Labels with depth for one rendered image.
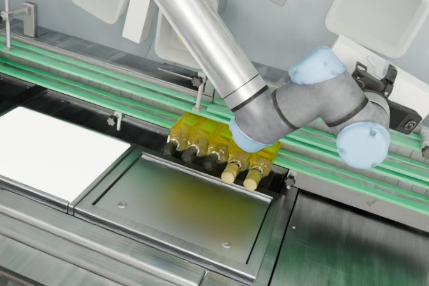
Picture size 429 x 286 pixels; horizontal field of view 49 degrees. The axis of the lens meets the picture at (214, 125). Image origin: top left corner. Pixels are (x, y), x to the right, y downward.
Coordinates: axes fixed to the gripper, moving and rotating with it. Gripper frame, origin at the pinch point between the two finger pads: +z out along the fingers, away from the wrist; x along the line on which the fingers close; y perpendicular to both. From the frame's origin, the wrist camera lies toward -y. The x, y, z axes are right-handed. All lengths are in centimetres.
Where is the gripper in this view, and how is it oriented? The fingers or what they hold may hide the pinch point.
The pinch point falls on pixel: (379, 79)
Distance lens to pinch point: 105.9
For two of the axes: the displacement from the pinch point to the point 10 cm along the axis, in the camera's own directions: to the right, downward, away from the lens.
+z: 3.2, -4.1, 8.5
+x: -4.2, 7.4, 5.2
